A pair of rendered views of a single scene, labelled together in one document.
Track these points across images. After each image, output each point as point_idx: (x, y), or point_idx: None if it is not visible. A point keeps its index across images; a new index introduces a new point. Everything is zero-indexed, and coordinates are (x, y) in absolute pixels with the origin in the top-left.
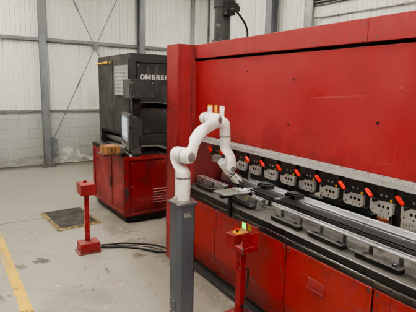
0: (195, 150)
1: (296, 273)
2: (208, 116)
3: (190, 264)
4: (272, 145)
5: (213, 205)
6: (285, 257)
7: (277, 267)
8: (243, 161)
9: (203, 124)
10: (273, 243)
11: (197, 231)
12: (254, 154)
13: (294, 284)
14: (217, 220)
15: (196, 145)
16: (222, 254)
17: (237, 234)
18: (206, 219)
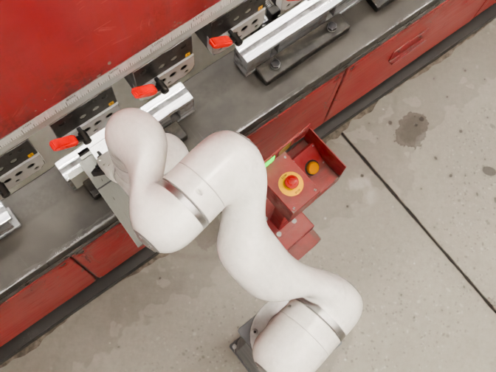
0: (321, 269)
1: (364, 73)
2: (225, 196)
3: None
4: None
5: (56, 264)
6: (339, 84)
7: (314, 111)
8: (104, 109)
9: (263, 223)
10: (309, 99)
11: (1, 336)
12: (154, 57)
13: (358, 84)
14: (90, 254)
15: (308, 266)
16: (131, 252)
17: (311, 183)
18: (35, 297)
